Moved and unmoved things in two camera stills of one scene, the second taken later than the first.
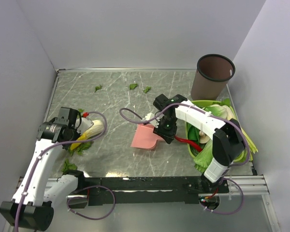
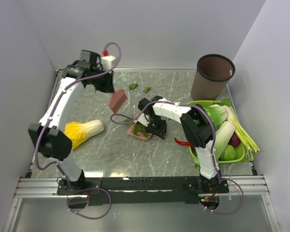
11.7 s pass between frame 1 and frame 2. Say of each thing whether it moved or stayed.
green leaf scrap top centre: stayed
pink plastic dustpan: moved
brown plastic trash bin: stayed
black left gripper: moved
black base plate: stayed
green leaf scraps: stayed
